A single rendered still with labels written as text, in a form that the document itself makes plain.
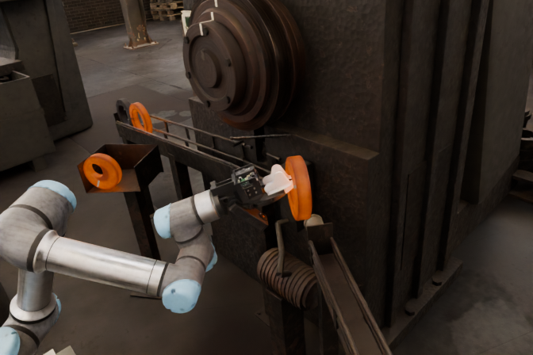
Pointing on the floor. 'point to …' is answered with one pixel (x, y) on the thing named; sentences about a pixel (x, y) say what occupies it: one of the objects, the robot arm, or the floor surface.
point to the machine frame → (366, 113)
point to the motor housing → (287, 300)
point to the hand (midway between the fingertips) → (297, 181)
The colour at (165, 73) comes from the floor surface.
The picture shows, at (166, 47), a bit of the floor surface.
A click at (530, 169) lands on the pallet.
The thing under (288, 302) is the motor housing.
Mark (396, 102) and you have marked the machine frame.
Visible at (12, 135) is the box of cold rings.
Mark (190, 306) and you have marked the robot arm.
